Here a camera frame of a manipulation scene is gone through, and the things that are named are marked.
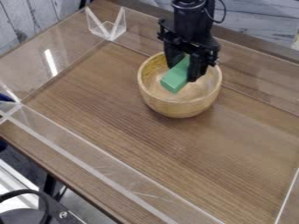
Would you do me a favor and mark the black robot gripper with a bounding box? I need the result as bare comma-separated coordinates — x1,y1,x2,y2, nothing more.
157,17,220,82

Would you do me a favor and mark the green rectangular block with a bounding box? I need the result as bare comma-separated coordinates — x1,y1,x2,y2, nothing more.
160,55,189,94

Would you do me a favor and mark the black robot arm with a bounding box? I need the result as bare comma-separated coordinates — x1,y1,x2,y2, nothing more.
157,0,227,82

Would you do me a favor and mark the light brown wooden bowl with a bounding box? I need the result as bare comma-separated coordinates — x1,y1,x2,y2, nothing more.
136,52,223,118

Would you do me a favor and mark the blue object at left edge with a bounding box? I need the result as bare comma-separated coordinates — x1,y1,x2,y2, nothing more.
0,93,14,102

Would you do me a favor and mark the black table leg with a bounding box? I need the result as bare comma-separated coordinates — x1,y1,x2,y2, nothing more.
42,174,57,197

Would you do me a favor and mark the clear acrylic corner bracket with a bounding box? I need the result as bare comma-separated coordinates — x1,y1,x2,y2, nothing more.
85,7,126,41

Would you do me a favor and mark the clear acrylic table wall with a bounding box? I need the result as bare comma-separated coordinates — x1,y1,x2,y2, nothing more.
0,0,299,224

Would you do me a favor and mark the black chair with cable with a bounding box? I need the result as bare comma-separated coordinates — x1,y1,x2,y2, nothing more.
0,189,86,224

